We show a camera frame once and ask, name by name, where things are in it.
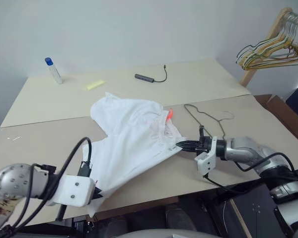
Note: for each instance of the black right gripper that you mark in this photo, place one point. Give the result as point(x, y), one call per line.
point(204, 143)

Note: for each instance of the white shorts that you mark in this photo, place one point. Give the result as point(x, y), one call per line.
point(129, 138)

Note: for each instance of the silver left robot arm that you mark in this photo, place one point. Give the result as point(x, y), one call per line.
point(13, 181)

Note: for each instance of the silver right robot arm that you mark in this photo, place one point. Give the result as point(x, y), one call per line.
point(248, 148)

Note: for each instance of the orange tag on shorts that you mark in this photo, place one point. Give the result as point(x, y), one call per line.
point(170, 114)

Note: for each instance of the dark rounded shape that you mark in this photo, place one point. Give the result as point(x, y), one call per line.
point(117, 224)

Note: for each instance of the grey robot torso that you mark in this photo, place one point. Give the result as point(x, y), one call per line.
point(164, 231)

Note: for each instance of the wooden clothes rack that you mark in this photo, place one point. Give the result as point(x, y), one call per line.
point(248, 74)

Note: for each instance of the black box under table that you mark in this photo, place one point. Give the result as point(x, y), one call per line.
point(253, 213)

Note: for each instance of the brown cardboard box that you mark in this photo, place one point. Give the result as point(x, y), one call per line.
point(280, 111)

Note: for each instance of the yellow sticky note pad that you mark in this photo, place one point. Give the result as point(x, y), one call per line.
point(95, 84)

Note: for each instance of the white tube with blue cap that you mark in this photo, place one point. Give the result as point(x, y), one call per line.
point(54, 70)

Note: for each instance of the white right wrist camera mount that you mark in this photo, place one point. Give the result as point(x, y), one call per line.
point(206, 161)

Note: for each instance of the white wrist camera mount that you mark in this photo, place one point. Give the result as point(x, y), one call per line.
point(73, 189)
point(206, 161)

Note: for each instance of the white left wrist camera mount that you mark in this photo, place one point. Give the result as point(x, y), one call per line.
point(73, 189)

